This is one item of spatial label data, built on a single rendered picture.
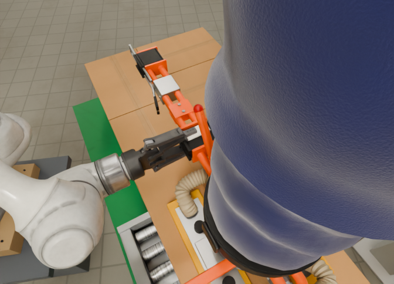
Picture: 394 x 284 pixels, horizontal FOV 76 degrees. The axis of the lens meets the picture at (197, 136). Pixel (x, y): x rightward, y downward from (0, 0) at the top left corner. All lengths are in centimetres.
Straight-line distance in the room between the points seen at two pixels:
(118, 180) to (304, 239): 45
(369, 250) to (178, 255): 158
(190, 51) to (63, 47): 175
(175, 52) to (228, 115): 187
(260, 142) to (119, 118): 150
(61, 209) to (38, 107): 233
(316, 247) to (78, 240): 33
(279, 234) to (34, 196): 38
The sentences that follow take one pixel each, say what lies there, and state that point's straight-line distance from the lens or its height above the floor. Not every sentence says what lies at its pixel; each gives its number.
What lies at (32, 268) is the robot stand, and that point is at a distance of 118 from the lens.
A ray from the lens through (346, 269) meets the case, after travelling 79.
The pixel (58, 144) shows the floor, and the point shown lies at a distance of 240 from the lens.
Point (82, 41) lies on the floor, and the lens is 338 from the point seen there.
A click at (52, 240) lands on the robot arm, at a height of 137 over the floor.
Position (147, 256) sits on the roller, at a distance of 126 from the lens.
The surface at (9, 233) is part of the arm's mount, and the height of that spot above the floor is 82.
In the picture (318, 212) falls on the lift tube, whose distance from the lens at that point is 18.
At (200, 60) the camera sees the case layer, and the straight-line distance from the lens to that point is 197.
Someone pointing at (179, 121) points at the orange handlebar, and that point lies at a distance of 71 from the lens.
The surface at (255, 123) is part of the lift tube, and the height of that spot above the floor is 164.
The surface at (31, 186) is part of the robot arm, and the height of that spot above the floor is 138.
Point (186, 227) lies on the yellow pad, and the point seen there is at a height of 110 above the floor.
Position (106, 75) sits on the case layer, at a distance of 195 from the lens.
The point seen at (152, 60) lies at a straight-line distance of 87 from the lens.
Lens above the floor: 177
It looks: 55 degrees down
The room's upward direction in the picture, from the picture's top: straight up
